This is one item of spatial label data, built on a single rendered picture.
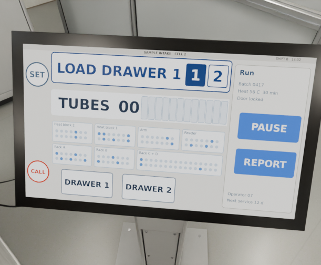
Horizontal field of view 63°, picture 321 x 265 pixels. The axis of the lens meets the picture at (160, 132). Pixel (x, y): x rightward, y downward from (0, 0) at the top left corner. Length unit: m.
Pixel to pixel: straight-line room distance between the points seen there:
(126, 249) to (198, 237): 0.37
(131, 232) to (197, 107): 1.12
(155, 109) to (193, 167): 0.12
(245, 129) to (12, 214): 1.50
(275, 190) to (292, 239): 1.17
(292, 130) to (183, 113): 0.18
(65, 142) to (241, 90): 0.31
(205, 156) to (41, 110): 0.29
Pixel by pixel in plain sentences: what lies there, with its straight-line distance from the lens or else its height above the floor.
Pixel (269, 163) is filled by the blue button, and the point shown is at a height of 1.05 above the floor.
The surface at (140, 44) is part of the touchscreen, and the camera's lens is 0.45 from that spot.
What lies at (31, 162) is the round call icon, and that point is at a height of 1.03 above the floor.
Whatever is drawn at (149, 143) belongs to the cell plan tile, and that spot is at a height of 1.06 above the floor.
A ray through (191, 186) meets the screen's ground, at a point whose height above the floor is 1.01.
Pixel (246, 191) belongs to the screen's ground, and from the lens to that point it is 0.48.
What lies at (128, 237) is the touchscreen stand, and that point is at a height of 0.03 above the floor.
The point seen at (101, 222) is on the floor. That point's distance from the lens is 1.57.
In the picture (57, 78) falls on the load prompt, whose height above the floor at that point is 1.14.
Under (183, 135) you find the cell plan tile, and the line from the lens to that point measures 0.44.
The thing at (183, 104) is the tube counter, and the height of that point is 1.12.
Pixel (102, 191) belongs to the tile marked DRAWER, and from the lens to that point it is 0.49.
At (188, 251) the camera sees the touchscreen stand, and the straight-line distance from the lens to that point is 1.44.
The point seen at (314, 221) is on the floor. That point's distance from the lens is 1.76.
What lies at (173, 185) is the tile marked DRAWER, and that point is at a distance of 0.46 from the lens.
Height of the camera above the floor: 1.41
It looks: 48 degrees down
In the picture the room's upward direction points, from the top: straight up
